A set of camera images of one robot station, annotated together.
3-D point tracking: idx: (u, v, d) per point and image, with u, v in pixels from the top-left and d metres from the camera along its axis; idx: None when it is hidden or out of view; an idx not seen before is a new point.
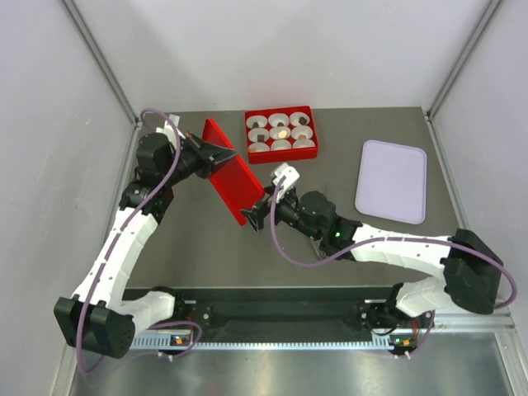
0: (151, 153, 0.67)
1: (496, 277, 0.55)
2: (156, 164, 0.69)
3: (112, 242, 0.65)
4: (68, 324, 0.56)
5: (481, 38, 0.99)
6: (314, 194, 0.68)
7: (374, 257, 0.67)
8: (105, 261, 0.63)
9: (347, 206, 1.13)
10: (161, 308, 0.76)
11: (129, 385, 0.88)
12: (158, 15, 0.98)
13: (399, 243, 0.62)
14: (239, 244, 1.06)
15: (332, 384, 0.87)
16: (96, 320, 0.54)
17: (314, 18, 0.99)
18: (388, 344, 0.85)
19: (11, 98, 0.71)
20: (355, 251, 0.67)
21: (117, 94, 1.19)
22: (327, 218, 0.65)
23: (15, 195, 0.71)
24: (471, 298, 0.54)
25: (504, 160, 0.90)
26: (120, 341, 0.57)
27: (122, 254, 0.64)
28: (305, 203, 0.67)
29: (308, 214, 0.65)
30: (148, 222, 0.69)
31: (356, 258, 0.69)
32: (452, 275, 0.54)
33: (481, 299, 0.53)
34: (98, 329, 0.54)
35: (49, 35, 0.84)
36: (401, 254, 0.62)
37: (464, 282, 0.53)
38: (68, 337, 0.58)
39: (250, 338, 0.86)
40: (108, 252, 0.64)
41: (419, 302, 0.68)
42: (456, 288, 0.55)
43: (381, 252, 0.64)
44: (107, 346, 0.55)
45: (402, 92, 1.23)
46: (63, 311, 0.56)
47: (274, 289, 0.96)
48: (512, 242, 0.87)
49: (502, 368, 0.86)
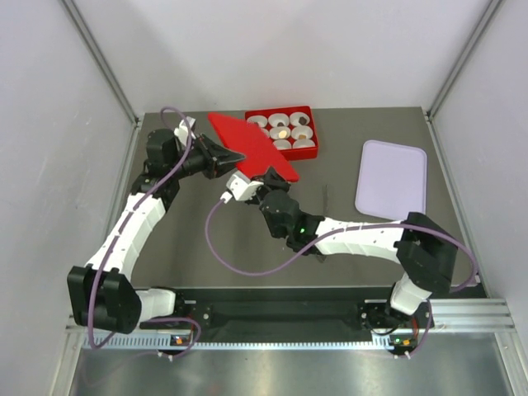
0: (160, 143, 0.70)
1: (450, 253, 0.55)
2: (165, 156, 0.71)
3: (125, 218, 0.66)
4: (78, 295, 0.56)
5: (480, 38, 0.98)
6: (275, 191, 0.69)
7: (339, 249, 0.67)
8: (119, 235, 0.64)
9: (346, 206, 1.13)
10: (164, 304, 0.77)
11: (129, 385, 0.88)
12: (158, 15, 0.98)
13: (359, 234, 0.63)
14: (237, 244, 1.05)
15: (332, 384, 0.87)
16: (110, 291, 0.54)
17: (314, 18, 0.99)
18: (388, 344, 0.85)
19: (10, 97, 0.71)
20: (319, 245, 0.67)
21: (118, 94, 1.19)
22: (291, 215, 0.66)
23: (15, 195, 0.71)
24: (428, 277, 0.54)
25: (504, 160, 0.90)
26: (129, 317, 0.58)
27: (135, 229, 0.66)
28: (269, 201, 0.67)
29: (272, 213, 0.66)
30: (157, 208, 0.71)
31: (322, 252, 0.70)
32: (405, 256, 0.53)
33: (437, 277, 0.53)
34: (110, 299, 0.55)
35: (49, 36, 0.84)
36: (360, 243, 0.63)
37: (417, 261, 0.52)
38: (77, 311, 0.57)
39: (250, 338, 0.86)
40: (121, 227, 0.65)
41: (408, 297, 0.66)
42: (412, 269, 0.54)
43: (344, 244, 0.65)
44: (117, 322, 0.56)
45: (402, 92, 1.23)
46: (77, 281, 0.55)
47: (273, 289, 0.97)
48: (513, 242, 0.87)
49: (502, 368, 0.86)
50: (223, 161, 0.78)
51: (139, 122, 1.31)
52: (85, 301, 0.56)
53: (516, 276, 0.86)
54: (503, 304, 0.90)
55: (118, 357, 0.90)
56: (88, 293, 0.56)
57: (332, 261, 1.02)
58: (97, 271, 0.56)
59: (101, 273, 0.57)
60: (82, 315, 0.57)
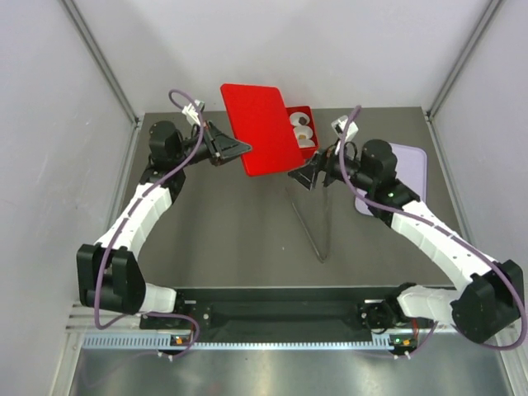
0: (162, 141, 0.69)
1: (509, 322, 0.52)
2: (168, 151, 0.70)
3: (135, 203, 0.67)
4: (85, 273, 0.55)
5: (482, 37, 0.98)
6: (380, 143, 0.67)
7: (410, 235, 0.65)
8: (128, 217, 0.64)
9: (346, 205, 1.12)
10: (164, 302, 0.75)
11: (129, 385, 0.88)
12: (158, 14, 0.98)
13: (442, 238, 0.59)
14: (239, 244, 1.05)
15: (332, 384, 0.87)
16: (119, 268, 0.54)
17: (314, 18, 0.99)
18: (388, 344, 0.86)
19: (10, 98, 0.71)
20: (397, 217, 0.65)
21: (118, 93, 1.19)
22: (383, 166, 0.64)
23: (15, 196, 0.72)
24: (475, 322, 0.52)
25: (504, 159, 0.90)
26: (134, 299, 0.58)
27: (144, 213, 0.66)
28: (369, 146, 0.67)
29: (369, 157, 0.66)
30: (166, 196, 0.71)
31: (392, 227, 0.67)
32: (473, 291, 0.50)
33: (482, 328, 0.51)
34: (117, 278, 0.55)
35: (49, 35, 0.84)
36: (438, 248, 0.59)
37: (481, 305, 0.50)
38: (82, 289, 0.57)
39: (250, 338, 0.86)
40: (133, 209, 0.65)
41: (421, 304, 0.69)
42: (467, 304, 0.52)
43: (421, 236, 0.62)
44: (124, 302, 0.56)
45: (402, 92, 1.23)
46: (85, 257, 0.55)
47: (274, 289, 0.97)
48: (513, 242, 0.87)
49: (502, 368, 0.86)
50: (225, 156, 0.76)
51: (139, 122, 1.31)
52: (92, 279, 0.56)
53: None
54: None
55: (118, 357, 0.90)
56: (96, 271, 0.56)
57: (332, 261, 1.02)
58: (106, 249, 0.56)
59: (110, 252, 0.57)
60: (87, 293, 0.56)
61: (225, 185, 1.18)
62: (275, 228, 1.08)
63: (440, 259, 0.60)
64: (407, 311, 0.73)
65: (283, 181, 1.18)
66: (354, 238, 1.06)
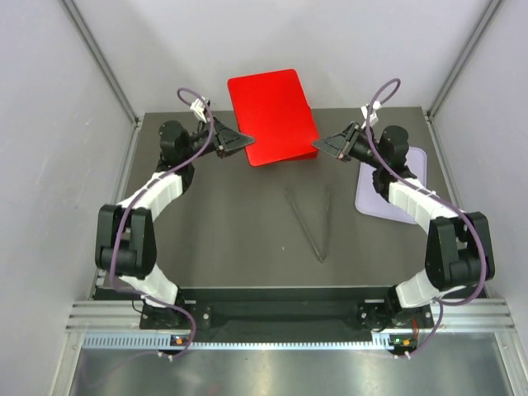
0: (172, 142, 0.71)
1: (471, 271, 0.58)
2: (177, 150, 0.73)
3: (155, 180, 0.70)
4: (105, 231, 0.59)
5: (481, 38, 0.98)
6: (400, 128, 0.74)
7: (402, 203, 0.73)
8: (146, 190, 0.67)
9: (346, 205, 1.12)
10: (167, 292, 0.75)
11: (129, 385, 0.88)
12: (158, 16, 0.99)
13: (421, 197, 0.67)
14: (239, 242, 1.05)
15: (332, 384, 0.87)
16: (139, 223, 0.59)
17: (314, 19, 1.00)
18: (388, 344, 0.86)
19: (11, 98, 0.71)
20: (392, 186, 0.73)
21: (118, 93, 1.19)
22: (394, 151, 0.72)
23: (14, 195, 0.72)
24: (440, 260, 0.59)
25: (505, 159, 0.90)
26: (148, 261, 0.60)
27: (162, 188, 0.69)
28: (389, 131, 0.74)
29: (385, 140, 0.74)
30: (178, 183, 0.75)
31: (390, 201, 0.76)
32: (436, 227, 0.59)
33: (444, 266, 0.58)
34: (137, 234, 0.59)
35: (49, 36, 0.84)
36: (418, 204, 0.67)
37: (440, 237, 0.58)
38: (99, 247, 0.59)
39: (250, 338, 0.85)
40: (153, 185, 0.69)
41: (412, 287, 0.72)
42: (433, 245, 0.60)
43: (407, 198, 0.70)
44: (138, 261, 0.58)
45: (403, 92, 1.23)
46: (107, 214, 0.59)
47: (273, 289, 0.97)
48: (512, 242, 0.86)
49: (502, 368, 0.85)
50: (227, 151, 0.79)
51: (139, 122, 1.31)
52: (111, 238, 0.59)
53: (516, 275, 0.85)
54: (503, 304, 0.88)
55: (117, 357, 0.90)
56: (115, 230, 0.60)
57: (332, 261, 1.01)
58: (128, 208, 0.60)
59: (129, 211, 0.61)
60: (103, 251, 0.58)
61: (226, 184, 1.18)
62: (275, 228, 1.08)
63: (420, 213, 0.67)
64: (403, 300, 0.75)
65: (283, 181, 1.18)
66: (354, 238, 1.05)
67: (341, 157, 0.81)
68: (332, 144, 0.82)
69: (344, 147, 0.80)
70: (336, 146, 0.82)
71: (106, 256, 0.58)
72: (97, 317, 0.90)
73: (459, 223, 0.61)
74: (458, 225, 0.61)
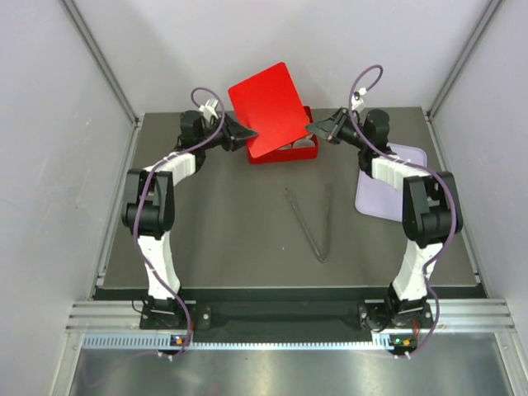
0: (190, 122, 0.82)
1: (442, 223, 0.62)
2: (194, 131, 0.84)
3: (173, 156, 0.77)
4: (130, 190, 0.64)
5: (481, 38, 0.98)
6: (380, 112, 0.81)
7: (382, 176, 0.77)
8: (166, 161, 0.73)
9: (346, 205, 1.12)
10: (171, 277, 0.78)
11: (129, 386, 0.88)
12: (158, 16, 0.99)
13: (398, 165, 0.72)
14: (238, 242, 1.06)
15: (332, 384, 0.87)
16: (162, 184, 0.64)
17: (314, 19, 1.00)
18: (388, 344, 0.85)
19: (11, 99, 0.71)
20: (373, 162, 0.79)
21: (118, 93, 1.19)
22: (375, 131, 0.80)
23: (14, 196, 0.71)
24: (412, 213, 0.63)
25: (504, 159, 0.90)
26: (169, 220, 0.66)
27: (179, 162, 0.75)
28: (373, 115, 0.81)
29: (368, 122, 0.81)
30: (192, 162, 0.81)
31: (374, 176, 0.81)
32: (407, 182, 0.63)
33: (417, 218, 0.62)
34: (160, 194, 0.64)
35: (49, 36, 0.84)
36: (395, 171, 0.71)
37: (411, 190, 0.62)
38: (125, 205, 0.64)
39: (250, 339, 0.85)
40: (172, 157, 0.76)
41: (404, 271, 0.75)
42: (407, 200, 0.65)
43: (387, 168, 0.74)
44: (160, 219, 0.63)
45: (403, 92, 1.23)
46: (134, 174, 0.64)
47: (274, 289, 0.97)
48: (513, 242, 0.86)
49: (502, 368, 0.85)
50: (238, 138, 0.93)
51: (139, 122, 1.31)
52: (137, 196, 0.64)
53: (516, 275, 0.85)
54: (503, 304, 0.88)
55: (117, 357, 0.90)
56: (140, 189, 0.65)
57: (332, 261, 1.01)
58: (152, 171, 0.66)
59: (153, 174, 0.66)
60: (129, 208, 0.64)
61: (225, 184, 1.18)
62: (275, 227, 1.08)
63: (398, 179, 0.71)
64: (400, 290, 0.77)
65: (283, 181, 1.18)
66: (353, 238, 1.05)
67: (331, 139, 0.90)
68: (323, 127, 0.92)
69: (333, 129, 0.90)
70: (326, 129, 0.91)
71: (131, 214, 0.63)
72: (97, 317, 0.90)
73: (430, 184, 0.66)
74: (430, 185, 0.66)
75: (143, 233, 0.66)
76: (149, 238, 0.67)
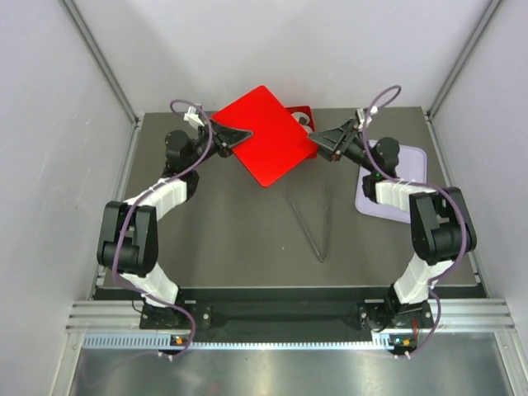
0: (177, 151, 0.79)
1: (453, 244, 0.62)
2: (181, 159, 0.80)
3: (161, 184, 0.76)
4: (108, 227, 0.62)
5: (481, 38, 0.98)
6: (394, 143, 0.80)
7: (387, 200, 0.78)
8: (152, 190, 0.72)
9: (346, 205, 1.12)
10: (167, 291, 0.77)
11: (129, 386, 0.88)
12: (158, 17, 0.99)
13: (403, 186, 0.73)
14: (238, 242, 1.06)
15: (332, 384, 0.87)
16: (143, 220, 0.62)
17: (314, 19, 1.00)
18: (388, 344, 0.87)
19: (11, 99, 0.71)
20: (378, 185, 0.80)
21: (118, 93, 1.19)
22: (384, 165, 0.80)
23: (14, 195, 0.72)
24: (422, 229, 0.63)
25: (504, 160, 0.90)
26: (151, 257, 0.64)
27: (166, 191, 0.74)
28: (385, 143, 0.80)
29: (378, 153, 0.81)
30: (183, 190, 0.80)
31: (379, 201, 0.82)
32: (415, 200, 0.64)
33: (427, 235, 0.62)
34: (140, 231, 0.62)
35: (49, 38, 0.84)
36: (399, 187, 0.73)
37: (418, 207, 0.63)
38: (102, 242, 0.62)
39: (250, 338, 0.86)
40: (159, 186, 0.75)
41: (408, 278, 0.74)
42: (415, 217, 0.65)
43: (390, 190, 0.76)
44: (139, 258, 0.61)
45: (402, 92, 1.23)
46: (111, 210, 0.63)
47: (274, 289, 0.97)
48: (513, 243, 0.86)
49: (502, 368, 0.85)
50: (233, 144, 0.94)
51: (139, 122, 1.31)
52: (115, 233, 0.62)
53: (516, 276, 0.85)
54: (503, 304, 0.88)
55: (117, 357, 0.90)
56: (120, 226, 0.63)
57: (332, 261, 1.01)
58: (130, 206, 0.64)
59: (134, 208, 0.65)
60: (106, 247, 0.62)
61: (223, 184, 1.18)
62: (275, 227, 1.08)
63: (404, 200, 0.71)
64: (401, 295, 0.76)
65: (283, 181, 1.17)
66: (353, 238, 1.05)
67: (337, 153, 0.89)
68: (332, 138, 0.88)
69: (340, 146, 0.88)
70: (333, 139, 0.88)
71: (108, 253, 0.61)
72: (98, 317, 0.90)
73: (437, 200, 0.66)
74: (437, 201, 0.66)
75: (126, 271, 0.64)
76: (134, 275, 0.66)
